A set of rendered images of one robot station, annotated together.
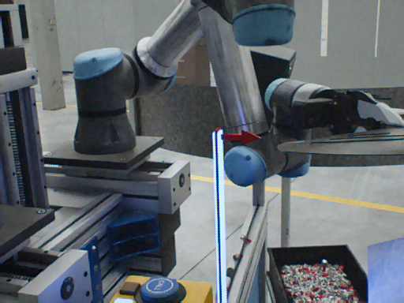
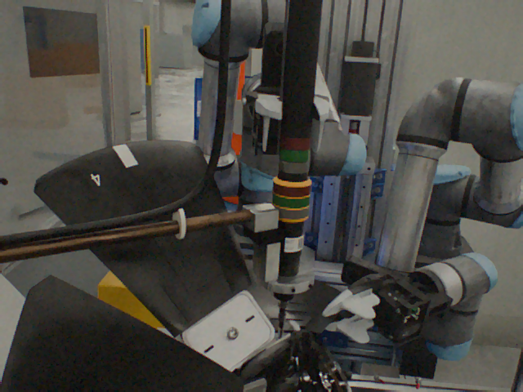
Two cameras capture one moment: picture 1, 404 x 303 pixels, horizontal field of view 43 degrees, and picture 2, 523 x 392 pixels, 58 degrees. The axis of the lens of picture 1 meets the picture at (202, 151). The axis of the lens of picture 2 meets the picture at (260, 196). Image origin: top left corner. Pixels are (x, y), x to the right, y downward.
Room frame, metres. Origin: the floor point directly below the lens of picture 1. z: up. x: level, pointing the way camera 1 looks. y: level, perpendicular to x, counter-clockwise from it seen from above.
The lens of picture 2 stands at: (0.50, -0.85, 1.56)
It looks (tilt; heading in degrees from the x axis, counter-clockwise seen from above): 18 degrees down; 79
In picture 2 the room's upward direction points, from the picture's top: 3 degrees clockwise
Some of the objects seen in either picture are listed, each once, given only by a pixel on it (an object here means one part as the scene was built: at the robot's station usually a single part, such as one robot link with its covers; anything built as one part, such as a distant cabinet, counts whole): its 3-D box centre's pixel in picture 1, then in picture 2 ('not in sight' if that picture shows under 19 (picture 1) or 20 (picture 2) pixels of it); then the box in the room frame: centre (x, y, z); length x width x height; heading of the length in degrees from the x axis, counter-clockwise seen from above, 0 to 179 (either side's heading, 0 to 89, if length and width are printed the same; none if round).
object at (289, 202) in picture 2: not in sight; (291, 197); (0.63, -0.36, 1.39); 0.04 x 0.04 x 0.01
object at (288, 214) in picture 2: not in sight; (290, 207); (0.63, -0.36, 1.38); 0.04 x 0.04 x 0.01
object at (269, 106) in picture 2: not in sight; (268, 125); (0.60, -0.34, 1.47); 0.09 x 0.03 x 0.06; 77
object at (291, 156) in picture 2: not in sight; (294, 153); (0.63, -0.36, 1.44); 0.03 x 0.03 x 0.01
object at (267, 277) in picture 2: not in sight; (280, 243); (0.62, -0.36, 1.34); 0.09 x 0.07 x 0.10; 21
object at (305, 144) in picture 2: not in sight; (295, 141); (0.63, -0.36, 1.46); 0.03 x 0.03 x 0.01
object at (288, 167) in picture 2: not in sight; (293, 164); (0.63, -0.36, 1.43); 0.03 x 0.03 x 0.01
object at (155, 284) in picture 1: (159, 291); not in sight; (0.48, 0.05, 1.08); 0.04 x 0.04 x 0.02
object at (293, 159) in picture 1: (287, 149); (441, 322); (0.99, -0.17, 1.08); 0.11 x 0.08 x 0.11; 138
